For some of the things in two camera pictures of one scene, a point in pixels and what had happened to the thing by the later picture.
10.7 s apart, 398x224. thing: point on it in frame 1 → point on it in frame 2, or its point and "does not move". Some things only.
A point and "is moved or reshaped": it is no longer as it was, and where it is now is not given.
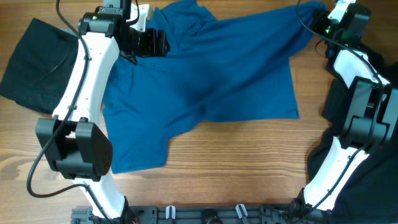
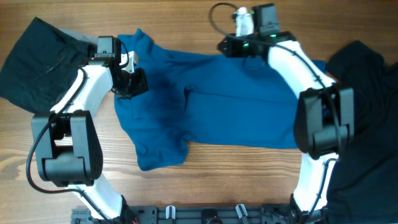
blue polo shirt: (231, 66) is moved or reshaped
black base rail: (201, 214) does not move
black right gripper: (322, 17) → (231, 49)
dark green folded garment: (41, 64) does not move
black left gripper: (150, 49) → (141, 87)
